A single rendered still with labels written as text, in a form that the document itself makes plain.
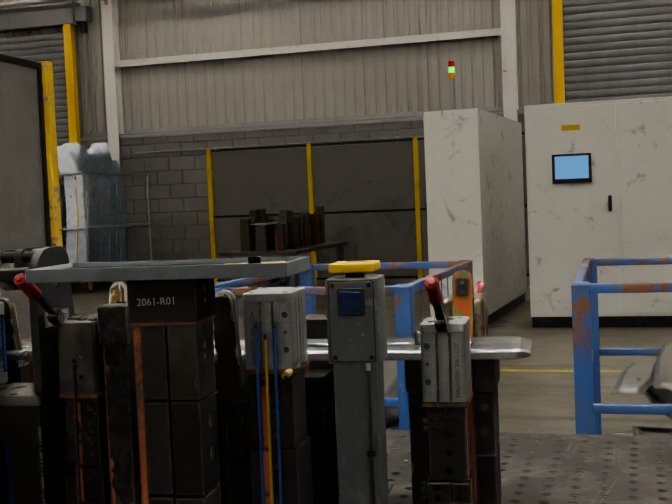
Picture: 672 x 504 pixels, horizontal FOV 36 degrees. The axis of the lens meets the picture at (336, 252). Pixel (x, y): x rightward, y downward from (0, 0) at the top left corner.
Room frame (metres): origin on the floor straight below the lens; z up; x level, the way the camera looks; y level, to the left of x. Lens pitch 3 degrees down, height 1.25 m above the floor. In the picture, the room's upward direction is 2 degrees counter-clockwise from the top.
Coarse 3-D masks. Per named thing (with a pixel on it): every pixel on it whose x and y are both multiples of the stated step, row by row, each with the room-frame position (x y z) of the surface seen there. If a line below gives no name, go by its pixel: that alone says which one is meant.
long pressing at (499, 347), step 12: (504, 336) 1.74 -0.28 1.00; (24, 348) 1.86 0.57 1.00; (312, 348) 1.69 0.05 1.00; (324, 348) 1.69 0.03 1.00; (396, 348) 1.65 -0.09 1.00; (408, 348) 1.65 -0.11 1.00; (420, 348) 1.64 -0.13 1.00; (480, 348) 1.59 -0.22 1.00; (492, 348) 1.59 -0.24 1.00; (504, 348) 1.58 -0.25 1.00; (516, 348) 1.58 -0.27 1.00; (528, 348) 1.62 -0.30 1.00; (216, 360) 1.67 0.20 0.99; (312, 360) 1.64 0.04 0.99; (324, 360) 1.63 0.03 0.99; (384, 360) 1.61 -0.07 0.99; (396, 360) 1.61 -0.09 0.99
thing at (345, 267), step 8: (336, 264) 1.35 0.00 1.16; (344, 264) 1.35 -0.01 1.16; (352, 264) 1.35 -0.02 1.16; (360, 264) 1.34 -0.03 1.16; (368, 264) 1.34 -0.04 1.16; (376, 264) 1.37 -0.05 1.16; (336, 272) 1.35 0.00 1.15; (344, 272) 1.35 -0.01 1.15; (352, 272) 1.35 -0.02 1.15; (360, 272) 1.36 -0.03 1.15
